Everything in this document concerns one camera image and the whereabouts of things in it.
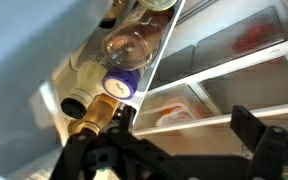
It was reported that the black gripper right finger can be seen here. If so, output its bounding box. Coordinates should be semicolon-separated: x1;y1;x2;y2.
230;104;288;180

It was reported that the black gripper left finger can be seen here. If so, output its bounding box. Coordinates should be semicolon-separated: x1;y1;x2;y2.
50;105;172;180

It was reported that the small glass jar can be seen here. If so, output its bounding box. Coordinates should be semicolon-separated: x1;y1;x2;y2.
101;18;162;72

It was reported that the amber glass bottle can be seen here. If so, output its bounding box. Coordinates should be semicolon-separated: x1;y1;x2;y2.
67;93;121;137

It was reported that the small bottle purple-blue cap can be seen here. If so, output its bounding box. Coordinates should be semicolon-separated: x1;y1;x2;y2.
101;66;142;101

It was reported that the cream bottle with black cap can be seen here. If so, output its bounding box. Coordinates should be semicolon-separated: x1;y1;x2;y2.
60;60;109;120

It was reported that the white fridge door with shelves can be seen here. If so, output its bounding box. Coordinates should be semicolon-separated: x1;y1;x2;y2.
0;0;187;180

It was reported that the dark brown bottle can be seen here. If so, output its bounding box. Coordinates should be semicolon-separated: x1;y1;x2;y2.
98;0;129;30

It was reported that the grey refrigerator body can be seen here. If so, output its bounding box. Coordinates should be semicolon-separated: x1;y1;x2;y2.
132;0;288;158

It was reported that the red food in drawer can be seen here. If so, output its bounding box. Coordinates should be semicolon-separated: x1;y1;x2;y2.
232;22;279;55

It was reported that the jar with yellow lid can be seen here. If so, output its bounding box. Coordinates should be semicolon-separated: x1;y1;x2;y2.
136;0;179;12

